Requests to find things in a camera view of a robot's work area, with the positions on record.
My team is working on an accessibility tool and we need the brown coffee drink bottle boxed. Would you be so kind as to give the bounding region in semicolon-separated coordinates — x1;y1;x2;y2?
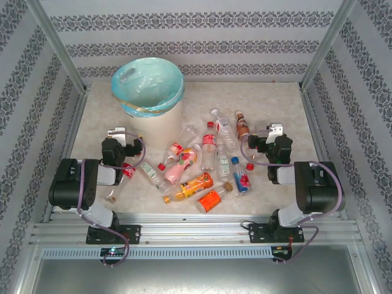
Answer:
235;110;251;141

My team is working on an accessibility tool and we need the small clear bottle green-white label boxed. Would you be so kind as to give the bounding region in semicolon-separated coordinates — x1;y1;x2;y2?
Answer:
140;161;172;195

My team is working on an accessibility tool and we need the clear bottle red-white label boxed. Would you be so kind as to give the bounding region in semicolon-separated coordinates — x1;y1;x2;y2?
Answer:
210;108;238;151

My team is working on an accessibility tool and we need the blue label bottle blue cap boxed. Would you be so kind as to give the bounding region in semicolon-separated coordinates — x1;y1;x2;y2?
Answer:
230;156;254;197

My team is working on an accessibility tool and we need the clear bottle green label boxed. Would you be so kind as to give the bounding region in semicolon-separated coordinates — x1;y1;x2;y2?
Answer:
215;144;231;181

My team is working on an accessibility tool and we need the clear cola bottle red label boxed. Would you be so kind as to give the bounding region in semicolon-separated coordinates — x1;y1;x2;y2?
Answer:
200;121;219;172
105;162;138;203

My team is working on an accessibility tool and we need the pink drink bottle white cap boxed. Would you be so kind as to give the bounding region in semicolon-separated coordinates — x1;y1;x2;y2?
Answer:
164;143;202;186

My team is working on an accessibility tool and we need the orange juice bottle orange cap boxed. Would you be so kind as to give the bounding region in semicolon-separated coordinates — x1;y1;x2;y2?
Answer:
162;171;214;205

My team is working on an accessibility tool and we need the orange label bottle brown cap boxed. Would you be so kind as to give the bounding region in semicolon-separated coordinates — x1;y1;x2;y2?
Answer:
195;181;234;214

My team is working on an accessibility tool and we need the cream plastic waste bin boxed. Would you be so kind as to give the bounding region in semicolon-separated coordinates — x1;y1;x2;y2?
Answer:
122;97;185;148

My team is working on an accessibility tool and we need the beige trash bin blue liner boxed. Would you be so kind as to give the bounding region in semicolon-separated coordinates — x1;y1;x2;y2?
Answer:
110;58;186;116

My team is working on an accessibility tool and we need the clear bottle orange-red label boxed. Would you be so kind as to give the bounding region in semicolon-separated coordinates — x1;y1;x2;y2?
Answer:
157;124;199;172

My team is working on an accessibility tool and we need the small circuit board green light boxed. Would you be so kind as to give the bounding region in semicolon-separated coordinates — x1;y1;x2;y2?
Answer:
100;247;127;257

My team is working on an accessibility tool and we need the grey sheet metal shelf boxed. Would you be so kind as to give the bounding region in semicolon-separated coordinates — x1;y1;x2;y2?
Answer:
15;244;377;294

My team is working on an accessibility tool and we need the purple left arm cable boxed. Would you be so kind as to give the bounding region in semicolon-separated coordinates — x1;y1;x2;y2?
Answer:
75;131;146;267

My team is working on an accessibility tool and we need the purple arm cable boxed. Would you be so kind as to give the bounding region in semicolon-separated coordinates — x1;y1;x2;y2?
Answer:
240;129;344;266
75;131;146;267

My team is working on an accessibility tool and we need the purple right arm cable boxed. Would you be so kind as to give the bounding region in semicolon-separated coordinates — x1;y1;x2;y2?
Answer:
240;129;344;266

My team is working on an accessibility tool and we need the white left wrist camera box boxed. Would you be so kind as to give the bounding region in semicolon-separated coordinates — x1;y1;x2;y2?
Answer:
107;127;128;147

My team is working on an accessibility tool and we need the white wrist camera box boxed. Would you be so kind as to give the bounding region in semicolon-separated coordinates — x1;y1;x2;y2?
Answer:
107;127;128;147
265;122;284;144

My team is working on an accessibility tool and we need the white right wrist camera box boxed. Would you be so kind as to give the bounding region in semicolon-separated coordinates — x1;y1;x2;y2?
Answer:
265;122;284;144

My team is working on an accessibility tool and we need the aluminium right side rail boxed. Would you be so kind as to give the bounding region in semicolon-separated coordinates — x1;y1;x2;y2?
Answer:
299;85;350;220

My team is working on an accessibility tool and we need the aluminium left side rail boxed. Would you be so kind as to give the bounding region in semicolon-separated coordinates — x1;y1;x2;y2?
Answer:
41;85;91;223

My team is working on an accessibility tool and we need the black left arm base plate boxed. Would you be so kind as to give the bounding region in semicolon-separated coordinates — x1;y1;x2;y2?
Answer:
85;225;142;245

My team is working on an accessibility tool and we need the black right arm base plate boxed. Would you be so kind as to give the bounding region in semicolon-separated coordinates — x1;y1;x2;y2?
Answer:
247;222;306;244

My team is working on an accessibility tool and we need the aluminium mounting rail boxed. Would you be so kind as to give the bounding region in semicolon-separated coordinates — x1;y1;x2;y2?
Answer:
29;213;364;246

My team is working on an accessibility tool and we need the aluminium left frame post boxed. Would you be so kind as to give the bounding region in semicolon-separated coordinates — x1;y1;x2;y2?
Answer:
26;0;88;92

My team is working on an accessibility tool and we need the aluminium frame post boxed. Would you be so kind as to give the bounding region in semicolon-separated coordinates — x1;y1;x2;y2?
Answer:
299;0;358;89
26;0;88;92

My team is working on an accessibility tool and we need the aluminium right frame post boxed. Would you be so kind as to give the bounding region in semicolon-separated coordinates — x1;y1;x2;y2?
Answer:
299;0;358;89

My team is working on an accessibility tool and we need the grey slotted cable duct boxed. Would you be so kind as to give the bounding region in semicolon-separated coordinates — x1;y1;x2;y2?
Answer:
41;247;293;260

